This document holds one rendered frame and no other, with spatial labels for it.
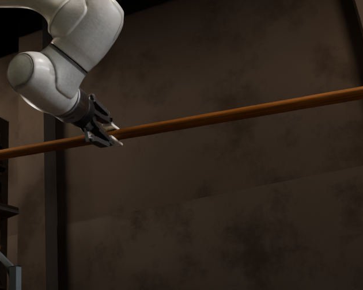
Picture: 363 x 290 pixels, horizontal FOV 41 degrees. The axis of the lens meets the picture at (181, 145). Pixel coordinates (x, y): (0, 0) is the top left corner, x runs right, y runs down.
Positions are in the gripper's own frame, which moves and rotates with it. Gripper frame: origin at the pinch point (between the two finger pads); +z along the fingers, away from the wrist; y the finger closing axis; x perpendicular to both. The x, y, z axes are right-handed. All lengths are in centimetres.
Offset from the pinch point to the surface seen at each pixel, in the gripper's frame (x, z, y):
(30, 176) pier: -220, 263, -87
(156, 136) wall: -96, 278, -113
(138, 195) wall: -116, 280, -60
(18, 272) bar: -92, 86, 24
